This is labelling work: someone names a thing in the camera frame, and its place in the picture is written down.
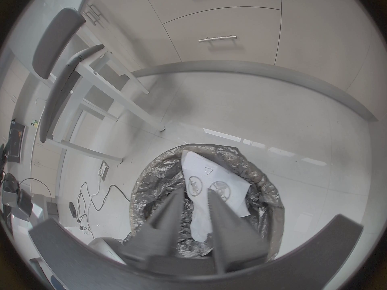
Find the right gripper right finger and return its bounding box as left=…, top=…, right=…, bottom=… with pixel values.
left=207, top=188, right=268, bottom=275

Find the grey padded chair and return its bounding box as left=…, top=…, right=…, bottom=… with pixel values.
left=31, top=7, right=166, bottom=163

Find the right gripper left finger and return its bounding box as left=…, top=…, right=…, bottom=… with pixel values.
left=122, top=188, right=185, bottom=260

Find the black cable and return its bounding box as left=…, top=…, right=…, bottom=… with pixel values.
left=77, top=184, right=131, bottom=223

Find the black square panel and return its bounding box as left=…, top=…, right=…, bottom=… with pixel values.
left=8, top=120, right=25, bottom=163

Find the beige cabinet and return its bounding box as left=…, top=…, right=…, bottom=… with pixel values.
left=80, top=0, right=379, bottom=122

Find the clear printed wrapper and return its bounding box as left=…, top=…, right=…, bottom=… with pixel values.
left=181, top=150, right=251, bottom=243

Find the black plastic bag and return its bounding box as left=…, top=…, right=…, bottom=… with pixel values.
left=122, top=144, right=286, bottom=258

